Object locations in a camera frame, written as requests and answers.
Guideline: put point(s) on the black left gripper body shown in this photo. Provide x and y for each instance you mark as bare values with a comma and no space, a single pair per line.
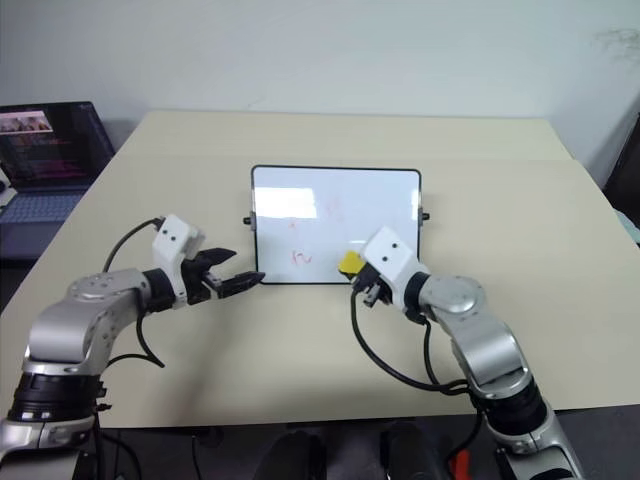
197,282

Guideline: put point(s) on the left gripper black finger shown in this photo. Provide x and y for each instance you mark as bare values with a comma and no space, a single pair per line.
242,283
219,256

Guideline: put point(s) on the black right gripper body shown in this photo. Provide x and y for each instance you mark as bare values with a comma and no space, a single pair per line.
374,290

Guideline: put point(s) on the yellow whiteboard eraser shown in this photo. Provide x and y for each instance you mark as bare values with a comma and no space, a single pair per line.
350,261

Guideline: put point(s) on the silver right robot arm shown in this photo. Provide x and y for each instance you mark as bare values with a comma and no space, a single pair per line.
480,340

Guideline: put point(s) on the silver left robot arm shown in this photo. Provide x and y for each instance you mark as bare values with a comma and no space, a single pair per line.
75,325

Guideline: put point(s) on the black-framed small whiteboard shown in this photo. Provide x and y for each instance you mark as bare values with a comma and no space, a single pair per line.
310,225

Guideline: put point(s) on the open laptop computer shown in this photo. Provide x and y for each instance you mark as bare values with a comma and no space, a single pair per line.
120,135

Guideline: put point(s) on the dark rounded shape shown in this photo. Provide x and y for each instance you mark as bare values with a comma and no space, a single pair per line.
407,450

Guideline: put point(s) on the small red object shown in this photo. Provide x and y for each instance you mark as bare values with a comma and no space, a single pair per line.
461,458

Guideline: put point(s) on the open grey laptop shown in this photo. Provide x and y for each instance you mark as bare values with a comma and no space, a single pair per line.
45,150

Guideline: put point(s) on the teal cloth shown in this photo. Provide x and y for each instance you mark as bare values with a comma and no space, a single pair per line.
632,227

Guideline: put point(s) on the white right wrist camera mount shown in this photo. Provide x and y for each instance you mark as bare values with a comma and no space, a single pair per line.
390,252

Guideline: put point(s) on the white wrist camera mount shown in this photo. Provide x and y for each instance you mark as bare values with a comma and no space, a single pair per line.
172,240
390,252

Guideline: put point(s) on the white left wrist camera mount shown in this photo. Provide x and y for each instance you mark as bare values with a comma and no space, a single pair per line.
172,240

